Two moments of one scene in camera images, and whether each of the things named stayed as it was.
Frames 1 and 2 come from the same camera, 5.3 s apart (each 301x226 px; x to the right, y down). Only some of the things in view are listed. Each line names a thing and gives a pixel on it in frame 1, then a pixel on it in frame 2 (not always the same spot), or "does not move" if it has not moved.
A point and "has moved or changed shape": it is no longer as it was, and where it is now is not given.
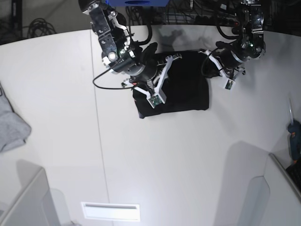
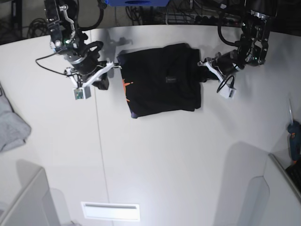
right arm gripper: (135, 61) to (83, 59)
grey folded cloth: (13, 130) does not move
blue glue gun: (294, 130) does not move
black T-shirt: (185, 82) has moved or changed shape
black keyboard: (294, 172) does not move
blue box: (136, 3) does not move
